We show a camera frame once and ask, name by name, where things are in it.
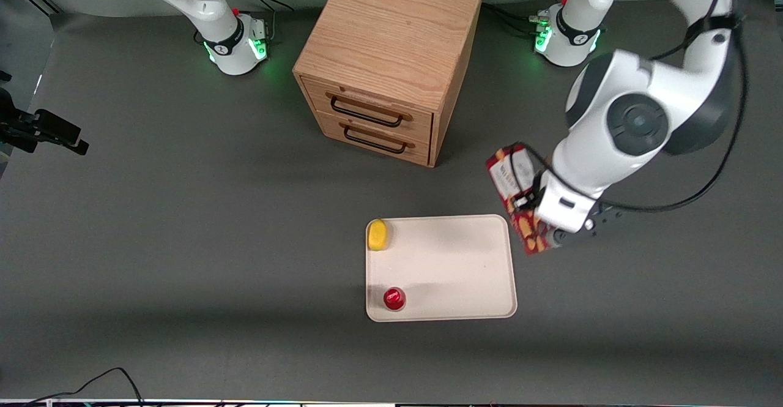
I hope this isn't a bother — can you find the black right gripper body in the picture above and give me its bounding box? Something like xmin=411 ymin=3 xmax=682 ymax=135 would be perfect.
xmin=0 ymin=89 xmax=39 ymax=154

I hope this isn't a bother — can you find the red cookie box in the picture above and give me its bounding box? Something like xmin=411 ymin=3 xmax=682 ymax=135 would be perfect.
xmin=486 ymin=143 xmax=564 ymax=256

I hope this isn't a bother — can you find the white rectangular tray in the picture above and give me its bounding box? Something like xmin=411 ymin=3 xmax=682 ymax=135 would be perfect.
xmin=365 ymin=214 xmax=518 ymax=323

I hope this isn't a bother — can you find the wooden drawer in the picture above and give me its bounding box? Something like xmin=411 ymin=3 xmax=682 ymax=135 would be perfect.
xmin=317 ymin=112 xmax=434 ymax=167
xmin=302 ymin=78 xmax=435 ymax=144

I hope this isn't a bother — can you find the yellow lemon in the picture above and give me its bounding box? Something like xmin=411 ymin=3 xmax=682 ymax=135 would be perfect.
xmin=367 ymin=218 xmax=391 ymax=252

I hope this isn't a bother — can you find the wooden drawer cabinet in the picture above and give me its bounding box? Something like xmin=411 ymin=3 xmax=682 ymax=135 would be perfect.
xmin=292 ymin=0 xmax=484 ymax=168

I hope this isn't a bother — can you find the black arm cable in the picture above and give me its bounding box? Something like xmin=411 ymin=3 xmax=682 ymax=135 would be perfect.
xmin=603 ymin=0 xmax=751 ymax=214

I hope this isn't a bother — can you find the black drawer handle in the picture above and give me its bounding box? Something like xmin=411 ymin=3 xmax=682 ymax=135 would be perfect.
xmin=343 ymin=124 xmax=408 ymax=155
xmin=330 ymin=95 xmax=405 ymax=129

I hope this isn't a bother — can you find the black table cable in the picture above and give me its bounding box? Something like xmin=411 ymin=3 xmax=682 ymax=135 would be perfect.
xmin=24 ymin=367 xmax=145 ymax=407

